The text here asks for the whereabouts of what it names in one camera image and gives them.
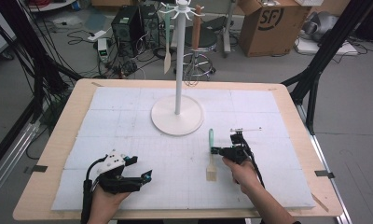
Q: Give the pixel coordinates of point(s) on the black metal frame post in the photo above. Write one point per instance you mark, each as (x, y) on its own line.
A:
(327, 49)

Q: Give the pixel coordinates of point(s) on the black round stool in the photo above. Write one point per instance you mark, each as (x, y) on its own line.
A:
(208, 37)

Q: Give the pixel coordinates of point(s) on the white flat board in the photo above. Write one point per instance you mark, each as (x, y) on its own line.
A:
(327, 48)

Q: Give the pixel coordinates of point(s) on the white utensil stand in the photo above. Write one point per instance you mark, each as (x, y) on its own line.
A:
(180, 77)

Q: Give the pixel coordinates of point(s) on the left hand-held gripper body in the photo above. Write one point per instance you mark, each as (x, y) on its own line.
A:
(113, 183)

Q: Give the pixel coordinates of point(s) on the person's right hand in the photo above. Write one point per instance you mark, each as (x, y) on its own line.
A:
(243, 175)

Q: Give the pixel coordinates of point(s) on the grey plastic device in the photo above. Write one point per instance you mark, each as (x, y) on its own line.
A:
(321, 25)

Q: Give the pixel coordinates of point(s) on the black tape strip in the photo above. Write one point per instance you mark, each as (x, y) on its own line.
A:
(38, 168)
(324, 174)

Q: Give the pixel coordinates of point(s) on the aluminium rail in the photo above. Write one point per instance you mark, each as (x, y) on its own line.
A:
(327, 174)
(10, 161)

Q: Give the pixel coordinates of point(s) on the white metal stand leg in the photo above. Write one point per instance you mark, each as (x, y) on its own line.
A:
(227, 28)

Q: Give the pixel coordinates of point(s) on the white gridded foam mat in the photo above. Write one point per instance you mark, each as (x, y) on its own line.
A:
(175, 146)

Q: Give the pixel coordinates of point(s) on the large black computer tower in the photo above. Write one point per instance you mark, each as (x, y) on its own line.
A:
(125, 34)

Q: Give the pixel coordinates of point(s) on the white power supply unit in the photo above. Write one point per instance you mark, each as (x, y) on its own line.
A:
(103, 49)

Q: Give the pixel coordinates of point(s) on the slim black computer tower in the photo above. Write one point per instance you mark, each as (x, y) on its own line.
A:
(150, 28)

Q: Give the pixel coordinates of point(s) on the person's left hand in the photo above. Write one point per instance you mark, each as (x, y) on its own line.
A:
(108, 205)

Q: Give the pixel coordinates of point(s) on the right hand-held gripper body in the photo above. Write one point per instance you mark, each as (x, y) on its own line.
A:
(236, 151)

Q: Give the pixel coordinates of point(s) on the white power strip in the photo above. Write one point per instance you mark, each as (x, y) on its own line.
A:
(97, 35)

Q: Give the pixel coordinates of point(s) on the brown cardboard box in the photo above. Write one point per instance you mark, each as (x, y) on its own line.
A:
(268, 37)

